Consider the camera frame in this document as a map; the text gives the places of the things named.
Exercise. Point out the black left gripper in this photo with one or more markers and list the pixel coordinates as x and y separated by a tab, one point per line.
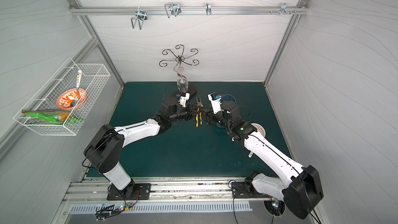
189	112

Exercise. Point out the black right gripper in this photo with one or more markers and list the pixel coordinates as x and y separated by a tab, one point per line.
210	115

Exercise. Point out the small yellow black pliers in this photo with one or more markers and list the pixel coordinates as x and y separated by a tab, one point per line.
198	112

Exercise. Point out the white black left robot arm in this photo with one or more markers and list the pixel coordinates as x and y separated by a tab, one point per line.
105	149

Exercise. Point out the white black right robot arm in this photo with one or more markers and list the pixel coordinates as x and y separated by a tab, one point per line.
297	186

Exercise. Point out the teal plastic storage box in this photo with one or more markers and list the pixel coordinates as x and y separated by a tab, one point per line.
227	98

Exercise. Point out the clear wine glass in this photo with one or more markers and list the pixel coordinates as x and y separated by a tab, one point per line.
183	84

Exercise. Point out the white patterned ceramic bowl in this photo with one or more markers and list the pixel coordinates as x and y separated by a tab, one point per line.
259	129

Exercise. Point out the metal hook clamp middle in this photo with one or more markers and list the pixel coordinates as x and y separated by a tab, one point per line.
172	9

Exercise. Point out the metal hook clamp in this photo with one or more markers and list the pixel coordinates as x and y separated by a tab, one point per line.
172	9
139	19
283	10

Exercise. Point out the metal hook small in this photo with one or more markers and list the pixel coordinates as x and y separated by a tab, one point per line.
208	9

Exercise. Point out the metal hook clamp left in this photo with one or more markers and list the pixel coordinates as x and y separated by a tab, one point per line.
139	19

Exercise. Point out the spoon in basket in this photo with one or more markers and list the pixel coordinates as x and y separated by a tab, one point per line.
76	97

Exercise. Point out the metal hook clamp right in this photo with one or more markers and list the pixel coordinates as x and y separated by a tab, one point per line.
283	10

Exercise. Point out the orange patterned plate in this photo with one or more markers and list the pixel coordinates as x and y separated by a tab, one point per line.
64	100

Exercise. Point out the green snack bag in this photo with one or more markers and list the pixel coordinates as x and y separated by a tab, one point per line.
54	117

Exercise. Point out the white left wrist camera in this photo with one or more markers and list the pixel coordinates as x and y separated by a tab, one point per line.
183	98

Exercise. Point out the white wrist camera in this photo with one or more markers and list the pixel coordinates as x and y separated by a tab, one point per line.
183	98
215	100

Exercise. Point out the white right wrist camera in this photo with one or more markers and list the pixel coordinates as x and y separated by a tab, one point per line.
215	100

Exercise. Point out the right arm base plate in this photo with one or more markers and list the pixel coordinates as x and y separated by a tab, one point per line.
243	190

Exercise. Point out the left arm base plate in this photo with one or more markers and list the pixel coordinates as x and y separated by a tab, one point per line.
136	191

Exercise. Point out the aluminium cross rail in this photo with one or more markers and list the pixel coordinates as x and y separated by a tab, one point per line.
185	10

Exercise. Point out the white wire basket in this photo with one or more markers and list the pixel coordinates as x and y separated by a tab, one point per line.
93	80

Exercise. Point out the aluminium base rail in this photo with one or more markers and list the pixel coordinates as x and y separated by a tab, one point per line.
163	189

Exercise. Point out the white vented cable duct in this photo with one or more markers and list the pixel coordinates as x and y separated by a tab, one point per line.
166	207

